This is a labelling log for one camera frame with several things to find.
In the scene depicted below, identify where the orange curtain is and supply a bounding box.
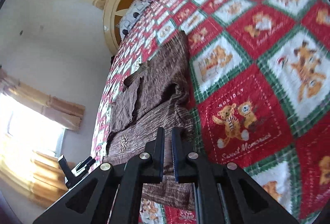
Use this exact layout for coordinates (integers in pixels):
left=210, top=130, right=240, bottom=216
left=0, top=149, right=78, bottom=208

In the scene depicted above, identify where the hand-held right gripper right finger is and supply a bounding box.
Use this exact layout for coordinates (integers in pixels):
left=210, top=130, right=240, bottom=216
left=171, top=127, right=299, bottom=224

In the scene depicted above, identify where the beige side window curtain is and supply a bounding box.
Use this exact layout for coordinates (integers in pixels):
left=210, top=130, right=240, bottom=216
left=0, top=69, right=86, bottom=132

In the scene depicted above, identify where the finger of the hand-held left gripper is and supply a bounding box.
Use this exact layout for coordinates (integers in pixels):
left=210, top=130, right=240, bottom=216
left=71, top=156, right=96, bottom=178
left=58, top=154, right=75, bottom=189

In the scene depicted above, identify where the brown knitted sun-pattern sweater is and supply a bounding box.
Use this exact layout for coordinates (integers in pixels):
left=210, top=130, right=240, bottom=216
left=106, top=31, right=199, bottom=211

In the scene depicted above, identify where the red checkered printed blanket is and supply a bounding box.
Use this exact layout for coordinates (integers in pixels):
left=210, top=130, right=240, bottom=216
left=91, top=0, right=330, bottom=224

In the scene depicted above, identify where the grey patterned pillow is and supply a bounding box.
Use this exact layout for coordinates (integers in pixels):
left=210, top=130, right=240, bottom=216
left=119, top=0, right=153, bottom=39

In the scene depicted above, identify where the side window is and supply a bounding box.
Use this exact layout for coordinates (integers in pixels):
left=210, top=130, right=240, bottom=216
left=0, top=92, right=65, bottom=163

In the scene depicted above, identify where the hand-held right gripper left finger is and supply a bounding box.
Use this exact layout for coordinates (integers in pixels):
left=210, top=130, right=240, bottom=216
left=33, top=127, right=165, bottom=224

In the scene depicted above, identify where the cream arched bed headboard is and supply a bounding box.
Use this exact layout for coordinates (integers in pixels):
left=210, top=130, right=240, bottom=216
left=103, top=0, right=158, bottom=55

